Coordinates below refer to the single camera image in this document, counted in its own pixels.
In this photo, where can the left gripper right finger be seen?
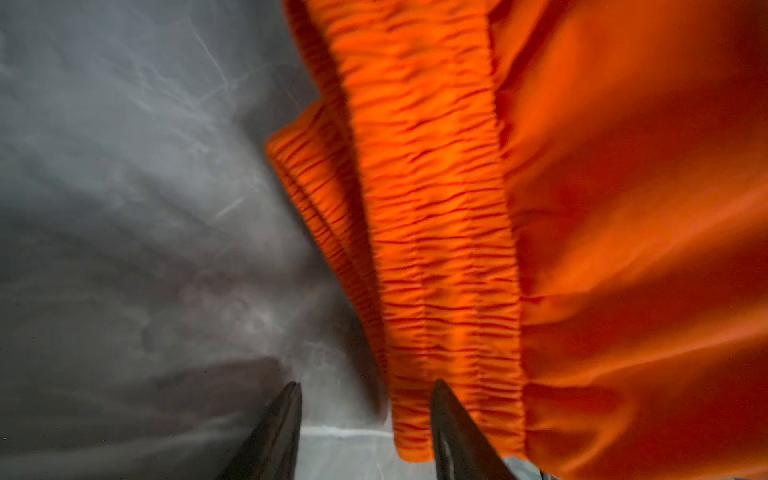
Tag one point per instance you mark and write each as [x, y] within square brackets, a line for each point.
[461, 451]

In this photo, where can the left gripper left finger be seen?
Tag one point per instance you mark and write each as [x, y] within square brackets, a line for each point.
[270, 452]

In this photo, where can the orange shorts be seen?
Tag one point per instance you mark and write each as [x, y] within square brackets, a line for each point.
[557, 207]

